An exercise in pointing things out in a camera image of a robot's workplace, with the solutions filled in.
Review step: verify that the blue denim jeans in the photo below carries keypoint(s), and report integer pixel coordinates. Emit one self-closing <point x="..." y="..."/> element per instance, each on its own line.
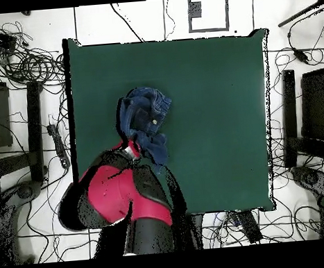
<point x="143" y="110"/>

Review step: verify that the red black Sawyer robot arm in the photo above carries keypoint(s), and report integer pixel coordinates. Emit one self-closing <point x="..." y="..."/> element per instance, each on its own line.
<point x="111" y="193"/>

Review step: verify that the black power strip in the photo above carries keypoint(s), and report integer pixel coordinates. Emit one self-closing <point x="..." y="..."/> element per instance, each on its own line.
<point x="250" y="226"/>
<point x="59" y="146"/>

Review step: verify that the dark green table cloth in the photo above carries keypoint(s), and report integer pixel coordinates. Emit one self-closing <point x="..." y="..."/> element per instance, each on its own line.
<point x="201" y="66"/>

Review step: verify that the black wheeled chair base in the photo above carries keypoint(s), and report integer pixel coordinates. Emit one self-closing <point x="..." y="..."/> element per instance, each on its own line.
<point x="311" y="179"/>
<point x="26" y="190"/>

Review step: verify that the black power adapter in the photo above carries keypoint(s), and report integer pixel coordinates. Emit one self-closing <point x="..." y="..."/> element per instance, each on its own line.
<point x="300" y="54"/>

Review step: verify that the black tripod pole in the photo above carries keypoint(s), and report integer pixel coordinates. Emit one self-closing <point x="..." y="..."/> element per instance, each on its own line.
<point x="297" y="16"/>

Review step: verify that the black stand base frame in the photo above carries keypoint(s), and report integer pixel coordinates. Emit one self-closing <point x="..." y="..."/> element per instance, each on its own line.
<point x="35" y="130"/>
<point x="290" y="110"/>

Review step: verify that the grey square floor frame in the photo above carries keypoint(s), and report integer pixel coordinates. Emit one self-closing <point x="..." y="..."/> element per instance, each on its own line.
<point x="195" y="10"/>

